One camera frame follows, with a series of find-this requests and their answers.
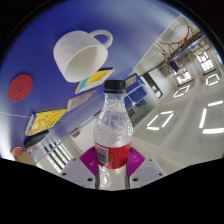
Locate blue table with red legs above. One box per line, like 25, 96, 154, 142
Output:
159, 18, 208, 64

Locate ceiling lights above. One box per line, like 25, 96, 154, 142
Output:
146, 73, 224, 136

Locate clear bottle with red label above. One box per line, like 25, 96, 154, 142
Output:
92, 79, 134, 191

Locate large yellow book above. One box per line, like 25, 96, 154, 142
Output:
24, 108, 68, 137

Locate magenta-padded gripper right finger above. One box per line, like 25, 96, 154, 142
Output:
125, 145, 167, 190

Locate flat round red coaster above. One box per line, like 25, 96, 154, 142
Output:
7, 73, 34, 103

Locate grey patterned book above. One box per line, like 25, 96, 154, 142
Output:
66, 88, 97, 112

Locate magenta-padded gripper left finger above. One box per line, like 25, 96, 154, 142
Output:
57, 145, 98, 190

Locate blue partition screen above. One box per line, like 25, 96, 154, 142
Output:
123, 74, 148, 111

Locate dark brown door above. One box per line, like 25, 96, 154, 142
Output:
142, 72, 163, 99

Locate tall black-framed glass door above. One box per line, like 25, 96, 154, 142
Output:
39, 139, 73, 168

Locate book shelf unit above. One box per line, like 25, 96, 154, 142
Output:
158, 64, 175, 79
173, 53, 198, 68

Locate white ceramic mug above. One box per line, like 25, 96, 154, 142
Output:
53, 29, 114, 84

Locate person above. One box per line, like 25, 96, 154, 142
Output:
176, 66, 188, 79

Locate small bright window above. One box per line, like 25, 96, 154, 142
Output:
196, 49, 214, 73

